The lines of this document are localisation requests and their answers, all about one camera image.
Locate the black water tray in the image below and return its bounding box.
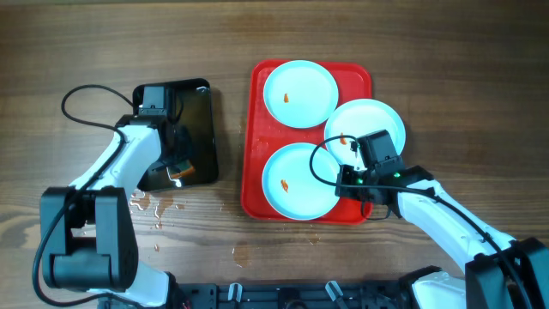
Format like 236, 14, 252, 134
132, 78, 219, 192

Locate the red plastic tray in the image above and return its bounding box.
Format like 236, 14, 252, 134
240, 59, 372, 221

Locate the light blue plate top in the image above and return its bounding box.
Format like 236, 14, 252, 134
262, 60, 339, 129

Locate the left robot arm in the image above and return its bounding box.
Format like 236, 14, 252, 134
32, 115, 190, 308

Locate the light blue plate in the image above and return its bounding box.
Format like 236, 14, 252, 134
324, 99, 406, 170
262, 142, 340, 221
262, 60, 339, 129

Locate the light blue plate bottom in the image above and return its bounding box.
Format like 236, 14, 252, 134
262, 142, 340, 221

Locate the orange green sponge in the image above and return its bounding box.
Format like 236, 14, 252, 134
166, 161, 196, 180

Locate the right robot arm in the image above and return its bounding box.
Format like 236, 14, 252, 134
335, 165, 548, 308

